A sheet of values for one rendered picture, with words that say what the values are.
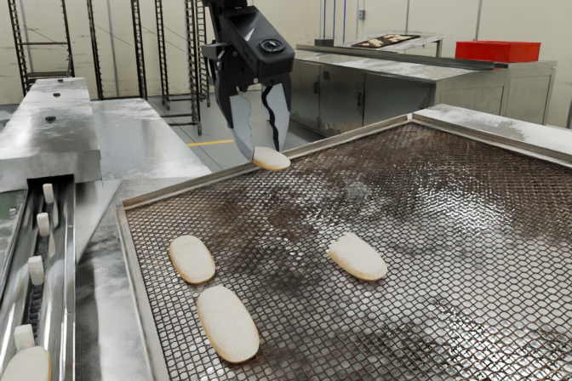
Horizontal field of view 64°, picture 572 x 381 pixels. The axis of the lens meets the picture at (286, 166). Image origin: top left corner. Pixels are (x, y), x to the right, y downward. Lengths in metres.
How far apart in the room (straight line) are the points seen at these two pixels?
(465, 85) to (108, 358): 2.84
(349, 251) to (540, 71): 3.50
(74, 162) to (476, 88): 2.70
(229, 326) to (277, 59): 0.27
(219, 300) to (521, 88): 3.47
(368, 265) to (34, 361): 0.29
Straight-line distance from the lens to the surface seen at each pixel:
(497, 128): 0.76
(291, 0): 8.13
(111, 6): 7.42
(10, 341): 0.52
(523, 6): 4.74
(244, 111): 0.57
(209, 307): 0.40
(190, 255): 0.48
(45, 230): 0.75
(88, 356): 0.52
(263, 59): 0.49
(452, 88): 3.06
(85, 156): 0.88
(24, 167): 0.88
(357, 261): 0.42
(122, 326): 0.55
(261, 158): 0.59
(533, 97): 3.87
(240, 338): 0.36
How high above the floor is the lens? 1.13
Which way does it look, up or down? 17 degrees down
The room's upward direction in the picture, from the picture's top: straight up
